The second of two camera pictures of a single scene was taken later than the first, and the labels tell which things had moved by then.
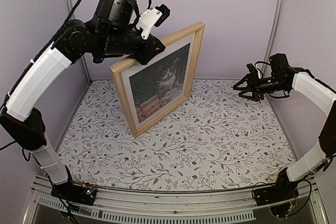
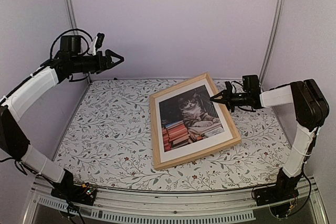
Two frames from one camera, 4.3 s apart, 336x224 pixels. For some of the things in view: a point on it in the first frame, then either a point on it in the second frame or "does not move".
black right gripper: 256,88 -> 227,102
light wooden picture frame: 116,69 -> 188,123
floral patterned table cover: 217,139 does not move
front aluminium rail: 232,205 does not move
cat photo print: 157,85 -> 188,117
